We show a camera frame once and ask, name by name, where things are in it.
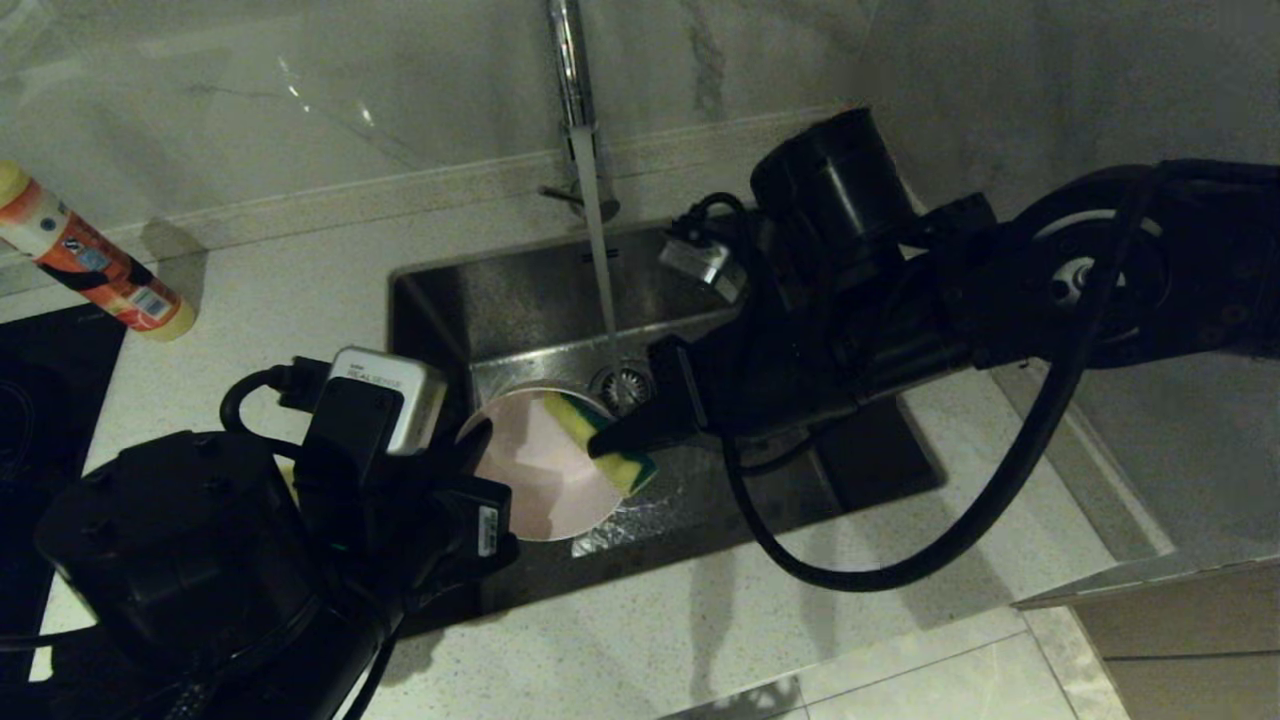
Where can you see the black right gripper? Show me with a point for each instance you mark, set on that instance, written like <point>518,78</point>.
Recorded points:
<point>790,370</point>

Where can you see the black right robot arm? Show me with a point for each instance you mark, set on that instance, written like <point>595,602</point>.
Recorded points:
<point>1000,280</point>

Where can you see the green and yellow sponge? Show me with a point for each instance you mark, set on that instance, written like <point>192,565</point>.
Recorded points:
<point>620,465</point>

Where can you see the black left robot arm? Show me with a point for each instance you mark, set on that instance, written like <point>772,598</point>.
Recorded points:
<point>180,560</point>

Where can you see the chrome faucet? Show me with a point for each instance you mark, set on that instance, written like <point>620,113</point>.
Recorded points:
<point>570,60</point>

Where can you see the orange label dish soap bottle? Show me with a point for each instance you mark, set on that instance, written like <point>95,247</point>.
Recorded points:
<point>100,265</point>

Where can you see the clear running water stream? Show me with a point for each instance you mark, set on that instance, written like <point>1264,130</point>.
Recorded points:
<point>600,270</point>

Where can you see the black induction cooktop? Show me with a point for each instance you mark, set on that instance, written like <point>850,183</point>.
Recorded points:
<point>50,400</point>

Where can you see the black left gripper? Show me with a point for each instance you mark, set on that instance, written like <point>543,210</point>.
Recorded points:
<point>430,530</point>

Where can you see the round metal drain strainer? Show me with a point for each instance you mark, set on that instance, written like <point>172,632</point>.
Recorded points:
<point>625,385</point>

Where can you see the stainless steel sink basin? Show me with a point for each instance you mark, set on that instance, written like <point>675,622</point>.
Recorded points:
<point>520,300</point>

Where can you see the pink plastic bowl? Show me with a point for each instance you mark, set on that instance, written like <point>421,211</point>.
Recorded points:
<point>540,470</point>

